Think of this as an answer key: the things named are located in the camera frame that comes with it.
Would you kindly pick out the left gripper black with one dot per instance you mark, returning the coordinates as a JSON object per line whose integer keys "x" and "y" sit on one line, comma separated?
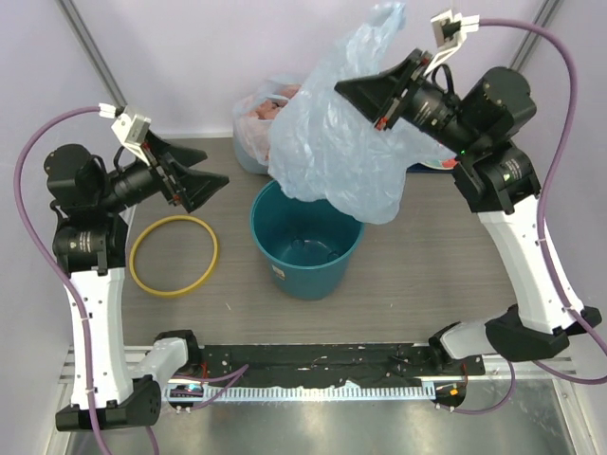
{"x": 191, "y": 187}

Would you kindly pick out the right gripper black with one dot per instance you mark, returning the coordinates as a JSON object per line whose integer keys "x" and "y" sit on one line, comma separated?
{"x": 371, "y": 94}

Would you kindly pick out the light blue plastic bag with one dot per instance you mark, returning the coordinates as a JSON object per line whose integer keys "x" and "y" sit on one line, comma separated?
{"x": 321, "y": 147}

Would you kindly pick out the teal trash bin yellow rim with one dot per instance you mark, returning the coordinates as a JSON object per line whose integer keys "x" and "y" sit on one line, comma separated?
{"x": 307, "y": 245}

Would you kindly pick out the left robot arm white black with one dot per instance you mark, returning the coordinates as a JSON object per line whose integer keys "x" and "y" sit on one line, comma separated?
{"x": 89, "y": 248}

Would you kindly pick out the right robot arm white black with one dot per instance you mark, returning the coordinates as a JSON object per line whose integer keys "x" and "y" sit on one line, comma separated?
{"x": 500, "y": 186}

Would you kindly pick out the plastic bag with pink trash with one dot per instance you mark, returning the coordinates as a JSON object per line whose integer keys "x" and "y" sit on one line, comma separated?
{"x": 252, "y": 118}

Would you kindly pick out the dark blue tray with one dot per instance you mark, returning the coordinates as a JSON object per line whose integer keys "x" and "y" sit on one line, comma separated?
{"x": 417, "y": 168}

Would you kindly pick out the red blue floral plate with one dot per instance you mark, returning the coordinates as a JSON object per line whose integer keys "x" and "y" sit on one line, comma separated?
{"x": 442, "y": 165}

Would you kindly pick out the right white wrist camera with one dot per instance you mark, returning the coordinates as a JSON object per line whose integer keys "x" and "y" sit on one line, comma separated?
{"x": 450, "y": 32}

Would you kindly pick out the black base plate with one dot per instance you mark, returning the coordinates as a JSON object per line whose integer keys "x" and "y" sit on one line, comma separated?
{"x": 320, "y": 366}

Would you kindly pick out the white slotted cable duct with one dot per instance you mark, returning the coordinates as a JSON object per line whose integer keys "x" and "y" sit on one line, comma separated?
{"x": 186, "y": 393}

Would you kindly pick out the aluminium frame rail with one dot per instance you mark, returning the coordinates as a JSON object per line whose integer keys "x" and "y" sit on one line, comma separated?
{"x": 495, "y": 367}

